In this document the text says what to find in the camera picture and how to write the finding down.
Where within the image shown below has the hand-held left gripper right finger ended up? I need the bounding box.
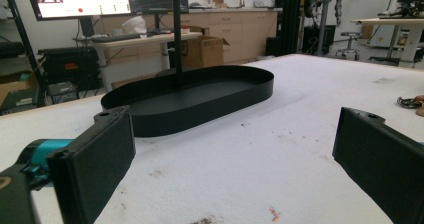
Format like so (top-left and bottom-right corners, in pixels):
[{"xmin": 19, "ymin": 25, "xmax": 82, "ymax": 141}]
[{"xmin": 332, "ymin": 106, "xmax": 424, "ymax": 224}]

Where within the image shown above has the white desk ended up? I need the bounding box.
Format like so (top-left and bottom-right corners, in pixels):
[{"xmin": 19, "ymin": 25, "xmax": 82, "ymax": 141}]
[{"xmin": 87, "ymin": 31, "xmax": 203, "ymax": 93}]

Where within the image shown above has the black keyboard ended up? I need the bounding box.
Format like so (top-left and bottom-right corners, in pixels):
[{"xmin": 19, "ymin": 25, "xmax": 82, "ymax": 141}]
[{"xmin": 90, "ymin": 33, "xmax": 142, "ymax": 44}]

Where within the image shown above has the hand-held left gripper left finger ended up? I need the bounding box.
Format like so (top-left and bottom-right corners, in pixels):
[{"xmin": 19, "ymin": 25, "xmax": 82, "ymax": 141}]
[{"xmin": 46, "ymin": 105, "xmax": 137, "ymax": 224}]

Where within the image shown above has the flat cardboard box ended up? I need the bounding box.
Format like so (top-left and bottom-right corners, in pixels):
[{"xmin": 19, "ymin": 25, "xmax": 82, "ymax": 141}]
[{"xmin": 0, "ymin": 71, "xmax": 40, "ymax": 107}]

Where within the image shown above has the black slanted metal stand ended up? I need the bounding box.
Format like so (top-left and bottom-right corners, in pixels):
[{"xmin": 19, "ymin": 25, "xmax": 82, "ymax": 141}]
[{"xmin": 1, "ymin": 0, "xmax": 47, "ymax": 108}]

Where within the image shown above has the black equipment case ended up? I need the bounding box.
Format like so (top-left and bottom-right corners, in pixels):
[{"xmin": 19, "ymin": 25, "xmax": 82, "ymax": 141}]
[{"xmin": 37, "ymin": 46, "xmax": 102, "ymax": 92}]

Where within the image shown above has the white crumpled bag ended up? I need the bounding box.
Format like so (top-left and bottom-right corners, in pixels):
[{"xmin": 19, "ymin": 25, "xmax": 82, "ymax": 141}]
[{"xmin": 121, "ymin": 15, "xmax": 148, "ymax": 36}]

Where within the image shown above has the small orange scrap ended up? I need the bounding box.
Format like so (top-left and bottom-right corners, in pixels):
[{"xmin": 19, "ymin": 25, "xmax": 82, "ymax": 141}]
[{"xmin": 268, "ymin": 207, "xmax": 281, "ymax": 223}]

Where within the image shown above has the dark monitor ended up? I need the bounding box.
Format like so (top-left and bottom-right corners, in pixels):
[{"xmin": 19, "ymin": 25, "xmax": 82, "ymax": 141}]
[{"xmin": 127, "ymin": 0, "xmax": 191, "ymax": 16}]

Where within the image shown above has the black metal column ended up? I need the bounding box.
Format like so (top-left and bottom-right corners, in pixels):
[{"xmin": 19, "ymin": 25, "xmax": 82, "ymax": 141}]
[{"xmin": 279, "ymin": 0, "xmax": 304, "ymax": 57}]

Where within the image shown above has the metal stool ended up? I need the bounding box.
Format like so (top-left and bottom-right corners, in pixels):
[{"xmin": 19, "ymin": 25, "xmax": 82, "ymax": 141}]
[{"xmin": 334, "ymin": 31, "xmax": 363, "ymax": 62}]

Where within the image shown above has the bundle of cables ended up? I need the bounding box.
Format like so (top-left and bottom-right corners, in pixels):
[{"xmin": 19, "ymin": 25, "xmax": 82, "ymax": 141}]
[{"xmin": 396, "ymin": 94, "xmax": 424, "ymax": 118}]

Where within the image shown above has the light wooden table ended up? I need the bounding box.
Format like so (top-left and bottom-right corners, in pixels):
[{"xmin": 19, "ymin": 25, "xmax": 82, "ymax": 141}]
[{"xmin": 351, "ymin": 16, "xmax": 424, "ymax": 69}]

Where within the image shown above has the dark flat box white label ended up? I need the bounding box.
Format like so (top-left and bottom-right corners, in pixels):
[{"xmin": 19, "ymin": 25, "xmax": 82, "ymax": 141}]
[{"xmin": 0, "ymin": 87, "xmax": 41, "ymax": 116}]

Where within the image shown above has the black two-tier oval tray stand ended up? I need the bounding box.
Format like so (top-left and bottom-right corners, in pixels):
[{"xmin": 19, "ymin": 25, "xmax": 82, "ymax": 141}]
[{"xmin": 94, "ymin": 0, "xmax": 275, "ymax": 138}]

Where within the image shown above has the wooden cabinet row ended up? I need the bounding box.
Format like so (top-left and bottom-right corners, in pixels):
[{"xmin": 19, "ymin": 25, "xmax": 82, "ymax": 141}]
[{"xmin": 99, "ymin": 7, "xmax": 280, "ymax": 66}]

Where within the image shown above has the open cardboard box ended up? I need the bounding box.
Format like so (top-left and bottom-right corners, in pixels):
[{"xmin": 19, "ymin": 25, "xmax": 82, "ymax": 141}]
[{"xmin": 182, "ymin": 35, "xmax": 231, "ymax": 69}]

